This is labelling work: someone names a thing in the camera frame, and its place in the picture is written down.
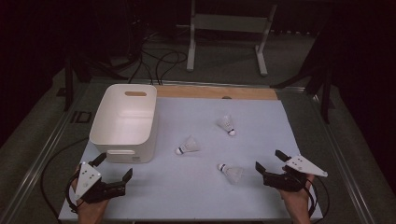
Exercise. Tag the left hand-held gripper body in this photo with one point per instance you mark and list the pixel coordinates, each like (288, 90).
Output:
(88, 179)

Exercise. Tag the white metal stand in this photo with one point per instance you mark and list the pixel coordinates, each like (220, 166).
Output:
(230, 23)

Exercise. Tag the black floor plate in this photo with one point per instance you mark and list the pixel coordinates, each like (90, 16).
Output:
(81, 117)

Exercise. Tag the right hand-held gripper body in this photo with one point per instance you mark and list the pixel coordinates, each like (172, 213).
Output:
(286, 180)

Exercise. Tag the black stand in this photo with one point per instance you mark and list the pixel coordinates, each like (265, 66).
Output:
(68, 87)
(326, 99)

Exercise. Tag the person's right hand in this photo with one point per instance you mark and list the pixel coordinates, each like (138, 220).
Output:
(297, 202)

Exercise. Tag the white feather shuttlecock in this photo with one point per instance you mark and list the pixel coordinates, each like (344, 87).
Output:
(226, 123)
(232, 173)
(189, 145)

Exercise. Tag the white plastic bin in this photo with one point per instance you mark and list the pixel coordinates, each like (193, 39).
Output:
(124, 124)

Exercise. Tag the person's left hand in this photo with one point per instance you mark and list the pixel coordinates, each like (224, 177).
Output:
(90, 210)

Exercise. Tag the light blue table mat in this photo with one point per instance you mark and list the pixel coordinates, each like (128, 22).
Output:
(264, 140)

